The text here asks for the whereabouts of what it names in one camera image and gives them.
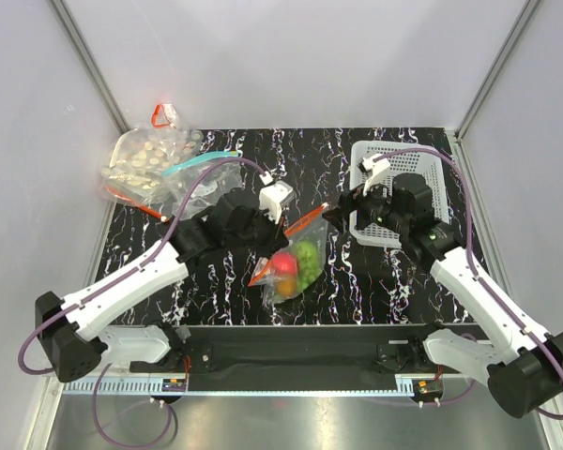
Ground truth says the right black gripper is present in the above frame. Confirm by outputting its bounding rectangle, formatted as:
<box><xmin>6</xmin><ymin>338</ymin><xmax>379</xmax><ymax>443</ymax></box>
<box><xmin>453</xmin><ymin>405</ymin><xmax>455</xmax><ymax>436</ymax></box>
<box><xmin>322</xmin><ymin>172</ymin><xmax>409</xmax><ymax>236</ymax></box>

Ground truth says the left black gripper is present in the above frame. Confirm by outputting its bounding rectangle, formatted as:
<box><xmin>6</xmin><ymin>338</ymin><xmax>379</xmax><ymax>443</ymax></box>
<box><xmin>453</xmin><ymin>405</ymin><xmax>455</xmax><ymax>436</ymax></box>
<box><xmin>225</xmin><ymin>203</ymin><xmax>289</xmax><ymax>260</ymax></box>

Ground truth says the white plastic basket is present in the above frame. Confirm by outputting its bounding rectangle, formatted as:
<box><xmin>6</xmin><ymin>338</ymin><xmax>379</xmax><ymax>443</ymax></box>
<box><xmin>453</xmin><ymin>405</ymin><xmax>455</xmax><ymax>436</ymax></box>
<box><xmin>349</xmin><ymin>141</ymin><xmax>450</xmax><ymax>248</ymax></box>

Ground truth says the red apple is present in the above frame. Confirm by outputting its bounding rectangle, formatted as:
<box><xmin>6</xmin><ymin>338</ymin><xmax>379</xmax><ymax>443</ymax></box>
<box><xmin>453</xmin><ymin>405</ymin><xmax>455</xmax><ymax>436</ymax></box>
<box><xmin>271</xmin><ymin>251</ymin><xmax>297</xmax><ymax>278</ymax></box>

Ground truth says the clear bag orange zipper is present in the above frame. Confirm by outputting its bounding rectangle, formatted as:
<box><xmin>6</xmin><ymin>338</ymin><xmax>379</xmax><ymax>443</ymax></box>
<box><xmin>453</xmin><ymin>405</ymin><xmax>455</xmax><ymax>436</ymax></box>
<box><xmin>249</xmin><ymin>202</ymin><xmax>329</xmax><ymax>306</ymax></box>

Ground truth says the brown kiwi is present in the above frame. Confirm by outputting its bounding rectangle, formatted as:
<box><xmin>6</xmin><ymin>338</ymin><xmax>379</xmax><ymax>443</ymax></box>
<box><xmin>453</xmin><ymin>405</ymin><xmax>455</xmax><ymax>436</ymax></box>
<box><xmin>275</xmin><ymin>278</ymin><xmax>297</xmax><ymax>298</ymax></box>

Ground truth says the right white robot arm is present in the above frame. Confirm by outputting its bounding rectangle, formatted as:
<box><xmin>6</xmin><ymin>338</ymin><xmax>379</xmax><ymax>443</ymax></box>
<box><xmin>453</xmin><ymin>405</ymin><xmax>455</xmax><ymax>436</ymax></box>
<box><xmin>324</xmin><ymin>173</ymin><xmax>563</xmax><ymax>420</ymax></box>

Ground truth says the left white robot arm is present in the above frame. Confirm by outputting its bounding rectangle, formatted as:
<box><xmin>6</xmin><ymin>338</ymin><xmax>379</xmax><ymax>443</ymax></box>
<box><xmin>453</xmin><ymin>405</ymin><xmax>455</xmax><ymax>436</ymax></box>
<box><xmin>35</xmin><ymin>182</ymin><xmax>294</xmax><ymax>383</ymax></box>

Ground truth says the clear bag teal zipper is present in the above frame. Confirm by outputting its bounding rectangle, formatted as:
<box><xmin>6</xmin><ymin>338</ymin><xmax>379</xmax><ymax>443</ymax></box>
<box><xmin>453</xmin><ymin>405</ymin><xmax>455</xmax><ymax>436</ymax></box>
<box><xmin>161</xmin><ymin>151</ymin><xmax>243</xmax><ymax>220</ymax></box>

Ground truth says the bag of round biscuits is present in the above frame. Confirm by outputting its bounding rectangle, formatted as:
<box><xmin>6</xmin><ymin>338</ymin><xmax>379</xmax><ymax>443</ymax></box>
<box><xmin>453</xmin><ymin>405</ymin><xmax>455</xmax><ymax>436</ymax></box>
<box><xmin>99</xmin><ymin>127</ymin><xmax>204</xmax><ymax>218</ymax></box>

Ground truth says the small bag orange zipper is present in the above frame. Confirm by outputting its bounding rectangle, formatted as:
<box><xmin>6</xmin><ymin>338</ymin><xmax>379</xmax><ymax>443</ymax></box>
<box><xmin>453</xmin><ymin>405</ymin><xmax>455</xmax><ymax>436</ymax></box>
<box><xmin>151</xmin><ymin>103</ymin><xmax>190</xmax><ymax>131</ymax></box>

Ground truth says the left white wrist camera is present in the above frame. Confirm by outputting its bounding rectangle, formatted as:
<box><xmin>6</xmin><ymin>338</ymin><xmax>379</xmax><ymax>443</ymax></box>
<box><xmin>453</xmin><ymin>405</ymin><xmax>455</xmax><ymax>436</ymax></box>
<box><xmin>259</xmin><ymin>181</ymin><xmax>295</xmax><ymax>224</ymax></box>

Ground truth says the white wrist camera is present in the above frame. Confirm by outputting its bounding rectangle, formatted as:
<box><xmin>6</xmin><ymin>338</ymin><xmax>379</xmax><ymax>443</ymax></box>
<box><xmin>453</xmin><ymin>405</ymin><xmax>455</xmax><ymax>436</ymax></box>
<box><xmin>259</xmin><ymin>181</ymin><xmax>295</xmax><ymax>224</ymax></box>
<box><xmin>358</xmin><ymin>153</ymin><xmax>391</xmax><ymax>196</ymax></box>

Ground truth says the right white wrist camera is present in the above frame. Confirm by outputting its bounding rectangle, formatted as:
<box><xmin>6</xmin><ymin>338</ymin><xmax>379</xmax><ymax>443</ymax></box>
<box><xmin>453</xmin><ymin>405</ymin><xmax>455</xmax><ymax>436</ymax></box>
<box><xmin>358</xmin><ymin>153</ymin><xmax>391</xmax><ymax>196</ymax></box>

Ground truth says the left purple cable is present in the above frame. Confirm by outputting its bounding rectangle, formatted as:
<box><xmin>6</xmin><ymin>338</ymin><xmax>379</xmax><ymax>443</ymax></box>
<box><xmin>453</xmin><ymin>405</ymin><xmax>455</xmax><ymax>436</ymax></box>
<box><xmin>17</xmin><ymin>157</ymin><xmax>271</xmax><ymax>446</ymax></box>

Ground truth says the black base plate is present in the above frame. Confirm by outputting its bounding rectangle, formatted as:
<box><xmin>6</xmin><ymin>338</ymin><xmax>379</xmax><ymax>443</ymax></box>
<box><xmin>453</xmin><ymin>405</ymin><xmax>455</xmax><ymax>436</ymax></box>
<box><xmin>130</xmin><ymin>325</ymin><xmax>437</xmax><ymax>386</ymax></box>

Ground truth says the white slotted cable duct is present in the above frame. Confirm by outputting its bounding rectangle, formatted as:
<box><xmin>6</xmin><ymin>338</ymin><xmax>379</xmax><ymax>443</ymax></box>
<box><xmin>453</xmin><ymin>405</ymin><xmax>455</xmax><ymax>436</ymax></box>
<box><xmin>64</xmin><ymin>375</ymin><xmax>414</xmax><ymax>398</ymax></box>

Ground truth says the left aluminium frame post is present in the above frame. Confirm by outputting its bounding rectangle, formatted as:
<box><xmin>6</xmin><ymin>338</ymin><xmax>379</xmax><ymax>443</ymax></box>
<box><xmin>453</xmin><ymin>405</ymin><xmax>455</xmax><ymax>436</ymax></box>
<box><xmin>47</xmin><ymin>0</ymin><xmax>130</xmax><ymax>134</ymax></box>

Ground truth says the aluminium frame post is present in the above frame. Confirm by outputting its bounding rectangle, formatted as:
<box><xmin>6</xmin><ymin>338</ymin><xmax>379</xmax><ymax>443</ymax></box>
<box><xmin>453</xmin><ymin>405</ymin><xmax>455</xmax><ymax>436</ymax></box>
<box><xmin>47</xmin><ymin>0</ymin><xmax>130</xmax><ymax>134</ymax></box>
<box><xmin>454</xmin><ymin>0</ymin><xmax>543</xmax><ymax>143</ymax></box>

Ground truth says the right aluminium frame post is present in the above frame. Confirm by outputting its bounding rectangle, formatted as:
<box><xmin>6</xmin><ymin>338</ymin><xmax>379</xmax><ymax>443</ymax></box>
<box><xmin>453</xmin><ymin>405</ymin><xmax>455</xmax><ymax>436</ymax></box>
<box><xmin>454</xmin><ymin>0</ymin><xmax>543</xmax><ymax>143</ymax></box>

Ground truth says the front aluminium rail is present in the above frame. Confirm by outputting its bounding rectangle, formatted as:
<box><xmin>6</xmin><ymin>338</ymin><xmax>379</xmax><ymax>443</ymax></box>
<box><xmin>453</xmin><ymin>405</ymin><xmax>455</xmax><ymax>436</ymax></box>
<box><xmin>41</xmin><ymin>339</ymin><xmax>555</xmax><ymax>379</ymax></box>

